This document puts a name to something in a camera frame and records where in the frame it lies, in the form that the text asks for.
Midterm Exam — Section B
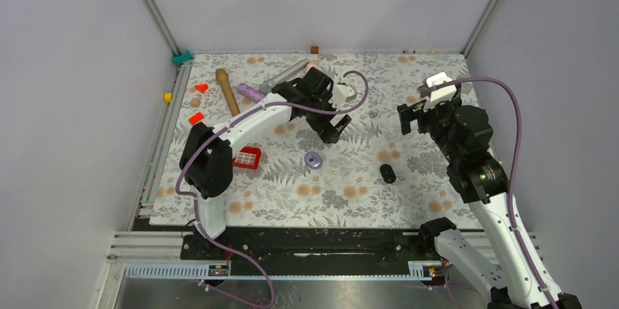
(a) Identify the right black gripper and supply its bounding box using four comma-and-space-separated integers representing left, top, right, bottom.
397, 94, 462, 163

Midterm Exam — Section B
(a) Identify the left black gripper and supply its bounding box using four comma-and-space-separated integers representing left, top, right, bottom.
307, 91, 351, 145

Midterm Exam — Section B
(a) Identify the black earbud charging case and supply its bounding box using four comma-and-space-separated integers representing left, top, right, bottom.
380, 164, 396, 184

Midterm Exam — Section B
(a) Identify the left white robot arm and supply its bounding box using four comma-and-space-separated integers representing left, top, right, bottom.
179, 67, 356, 259

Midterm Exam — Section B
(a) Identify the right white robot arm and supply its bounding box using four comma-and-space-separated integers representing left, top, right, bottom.
397, 99, 582, 308

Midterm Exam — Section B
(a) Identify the lilac oval earbud case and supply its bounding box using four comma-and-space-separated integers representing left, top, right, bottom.
304, 151, 323, 169

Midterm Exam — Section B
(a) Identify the floral patterned mat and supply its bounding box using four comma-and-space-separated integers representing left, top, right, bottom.
150, 53, 479, 229

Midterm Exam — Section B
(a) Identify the pink toy microphone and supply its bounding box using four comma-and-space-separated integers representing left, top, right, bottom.
304, 61, 320, 74

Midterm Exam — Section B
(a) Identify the silver grey microphone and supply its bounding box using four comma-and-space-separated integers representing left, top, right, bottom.
258, 58, 310, 94

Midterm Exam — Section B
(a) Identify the purple glitter microphone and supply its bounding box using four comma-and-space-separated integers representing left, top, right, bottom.
237, 83, 266, 103

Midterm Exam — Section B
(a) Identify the red lego brick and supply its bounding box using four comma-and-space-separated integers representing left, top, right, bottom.
233, 146, 262, 170

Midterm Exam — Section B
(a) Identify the brown toy microphone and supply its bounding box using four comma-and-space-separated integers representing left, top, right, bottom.
215, 68, 240, 117

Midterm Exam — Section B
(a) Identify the red wedge block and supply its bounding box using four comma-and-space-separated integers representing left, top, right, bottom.
188, 112, 204, 126

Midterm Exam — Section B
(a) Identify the red triangle block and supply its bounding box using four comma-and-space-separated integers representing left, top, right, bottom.
194, 83, 209, 94

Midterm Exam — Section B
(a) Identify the teal corner clip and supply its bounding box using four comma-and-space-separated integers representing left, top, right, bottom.
172, 50, 193, 66

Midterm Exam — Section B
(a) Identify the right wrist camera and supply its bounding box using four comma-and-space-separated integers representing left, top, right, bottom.
418, 72, 461, 112

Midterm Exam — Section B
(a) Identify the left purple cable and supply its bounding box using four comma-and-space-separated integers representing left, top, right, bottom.
174, 70, 369, 309

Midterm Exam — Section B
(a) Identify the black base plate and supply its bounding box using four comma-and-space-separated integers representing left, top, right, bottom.
180, 226, 447, 278

